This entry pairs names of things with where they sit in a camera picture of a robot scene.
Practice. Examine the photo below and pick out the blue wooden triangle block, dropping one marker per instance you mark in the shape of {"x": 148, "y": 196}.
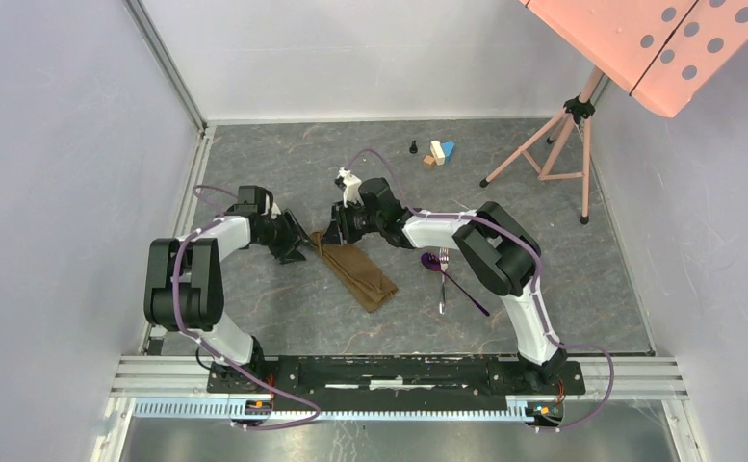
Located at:
{"x": 447, "y": 149}

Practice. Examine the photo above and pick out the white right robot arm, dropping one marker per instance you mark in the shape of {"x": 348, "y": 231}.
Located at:
{"x": 505, "y": 259}

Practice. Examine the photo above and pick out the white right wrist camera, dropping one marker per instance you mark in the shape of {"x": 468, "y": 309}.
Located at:
{"x": 349, "y": 185}

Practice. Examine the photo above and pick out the purple spoon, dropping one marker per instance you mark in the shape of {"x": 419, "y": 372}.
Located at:
{"x": 432, "y": 262}

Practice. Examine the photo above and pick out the silver fork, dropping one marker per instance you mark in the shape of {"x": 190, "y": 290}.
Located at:
{"x": 444, "y": 259}

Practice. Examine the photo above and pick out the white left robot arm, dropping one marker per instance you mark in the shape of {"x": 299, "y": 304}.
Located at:
{"x": 184, "y": 288}

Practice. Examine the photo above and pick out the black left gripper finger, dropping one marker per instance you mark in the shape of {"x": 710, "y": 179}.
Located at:
{"x": 288, "y": 255}
{"x": 302, "y": 237}

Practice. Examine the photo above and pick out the pink perforated stand board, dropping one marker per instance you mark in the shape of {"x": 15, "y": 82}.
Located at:
{"x": 659, "y": 51}

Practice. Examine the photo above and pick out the brown cloth napkin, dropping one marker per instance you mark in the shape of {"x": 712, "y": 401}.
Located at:
{"x": 366, "y": 282}

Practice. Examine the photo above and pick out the pink tripod stand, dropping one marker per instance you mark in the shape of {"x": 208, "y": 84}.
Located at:
{"x": 576, "y": 114}

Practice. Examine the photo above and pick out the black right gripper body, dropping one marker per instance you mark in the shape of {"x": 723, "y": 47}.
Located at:
{"x": 355, "y": 221}

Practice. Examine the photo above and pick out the cream toy brick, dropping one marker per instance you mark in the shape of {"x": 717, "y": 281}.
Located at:
{"x": 437, "y": 153}

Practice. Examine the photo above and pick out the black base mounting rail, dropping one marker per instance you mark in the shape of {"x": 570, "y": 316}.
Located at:
{"x": 394, "y": 383}

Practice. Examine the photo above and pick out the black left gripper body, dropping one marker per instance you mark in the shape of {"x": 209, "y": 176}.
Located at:
{"x": 278, "y": 235}

